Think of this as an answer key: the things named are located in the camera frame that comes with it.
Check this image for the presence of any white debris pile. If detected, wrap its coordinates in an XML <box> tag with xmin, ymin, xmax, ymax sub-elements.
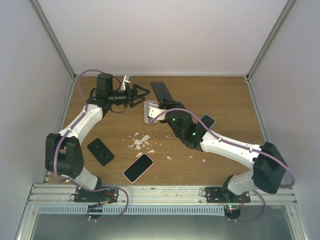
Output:
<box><xmin>127</xmin><ymin>131</ymin><xmax>156</xmax><ymax>153</ymax></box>

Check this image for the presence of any purple cable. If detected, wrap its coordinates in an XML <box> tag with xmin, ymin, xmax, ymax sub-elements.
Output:
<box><xmin>53</xmin><ymin>69</ymin><xmax>130</xmax><ymax>223</ymax></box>
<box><xmin>148</xmin><ymin>107</ymin><xmax>296</xmax><ymax>223</ymax></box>

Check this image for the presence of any aluminium front rail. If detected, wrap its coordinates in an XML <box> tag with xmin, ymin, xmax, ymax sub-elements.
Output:
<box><xmin>27</xmin><ymin>184</ymin><xmax>298</xmax><ymax>206</ymax></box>

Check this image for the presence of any right aluminium corner post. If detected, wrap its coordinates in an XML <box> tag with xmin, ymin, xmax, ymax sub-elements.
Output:
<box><xmin>245</xmin><ymin>0</ymin><xmax>297</xmax><ymax>82</ymax></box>

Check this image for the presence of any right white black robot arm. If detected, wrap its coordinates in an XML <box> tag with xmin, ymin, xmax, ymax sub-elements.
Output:
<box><xmin>159</xmin><ymin>98</ymin><xmax>287</xmax><ymax>203</ymax></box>

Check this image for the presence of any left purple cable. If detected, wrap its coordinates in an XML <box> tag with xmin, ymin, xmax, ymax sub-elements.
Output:
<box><xmin>53</xmin><ymin>69</ymin><xmax>130</xmax><ymax>223</ymax></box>

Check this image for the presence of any black phone face down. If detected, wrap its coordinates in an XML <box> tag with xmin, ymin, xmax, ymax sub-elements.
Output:
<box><xmin>87</xmin><ymin>138</ymin><xmax>115</xmax><ymax>166</ymax></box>

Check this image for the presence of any phone in pink case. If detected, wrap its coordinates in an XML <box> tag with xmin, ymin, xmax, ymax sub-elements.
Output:
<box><xmin>123</xmin><ymin>153</ymin><xmax>154</xmax><ymax>184</ymax></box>

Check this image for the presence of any beige phone case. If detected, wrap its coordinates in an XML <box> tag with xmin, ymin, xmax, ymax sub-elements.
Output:
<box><xmin>143</xmin><ymin>100</ymin><xmax>159</xmax><ymax>124</ymax></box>

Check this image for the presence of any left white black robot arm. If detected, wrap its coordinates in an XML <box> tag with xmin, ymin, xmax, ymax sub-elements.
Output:
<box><xmin>45</xmin><ymin>71</ymin><xmax>150</xmax><ymax>202</ymax></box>

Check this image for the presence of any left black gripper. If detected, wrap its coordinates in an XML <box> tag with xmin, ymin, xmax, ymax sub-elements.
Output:
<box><xmin>108</xmin><ymin>83</ymin><xmax>150</xmax><ymax>109</ymax></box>

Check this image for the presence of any left aluminium corner post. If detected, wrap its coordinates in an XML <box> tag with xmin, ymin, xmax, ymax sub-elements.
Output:
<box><xmin>29</xmin><ymin>0</ymin><xmax>77</xmax><ymax>81</ymax></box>

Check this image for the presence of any phone in blue case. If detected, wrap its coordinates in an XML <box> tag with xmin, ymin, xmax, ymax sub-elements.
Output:
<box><xmin>196</xmin><ymin>114</ymin><xmax>216</xmax><ymax>129</ymax></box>

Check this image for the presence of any aluminium corner post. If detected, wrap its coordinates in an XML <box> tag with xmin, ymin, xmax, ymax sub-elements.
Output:
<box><xmin>29</xmin><ymin>0</ymin><xmax>77</xmax><ymax>81</ymax></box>
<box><xmin>245</xmin><ymin>0</ymin><xmax>297</xmax><ymax>82</ymax></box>

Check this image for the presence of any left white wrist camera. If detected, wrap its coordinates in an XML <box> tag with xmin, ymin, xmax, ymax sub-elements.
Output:
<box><xmin>120</xmin><ymin>74</ymin><xmax>132</xmax><ymax>91</ymax></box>

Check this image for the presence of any grey slotted cable duct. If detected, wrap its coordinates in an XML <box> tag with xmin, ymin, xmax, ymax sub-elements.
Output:
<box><xmin>38</xmin><ymin>204</ymin><xmax>225</xmax><ymax>216</ymax></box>

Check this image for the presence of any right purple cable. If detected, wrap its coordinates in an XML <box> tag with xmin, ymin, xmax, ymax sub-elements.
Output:
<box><xmin>148</xmin><ymin>107</ymin><xmax>296</xmax><ymax>223</ymax></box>

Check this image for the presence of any black smartphone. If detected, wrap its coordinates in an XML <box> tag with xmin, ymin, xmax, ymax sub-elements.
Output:
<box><xmin>150</xmin><ymin>82</ymin><xmax>173</xmax><ymax>103</ymax></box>

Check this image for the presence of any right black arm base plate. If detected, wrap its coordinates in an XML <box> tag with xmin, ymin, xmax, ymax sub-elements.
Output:
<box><xmin>200</xmin><ymin>186</ymin><xmax>251</xmax><ymax>204</ymax></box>

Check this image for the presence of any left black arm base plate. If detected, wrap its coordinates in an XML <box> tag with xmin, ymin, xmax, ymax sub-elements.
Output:
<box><xmin>69</xmin><ymin>187</ymin><xmax>119</xmax><ymax>204</ymax></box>

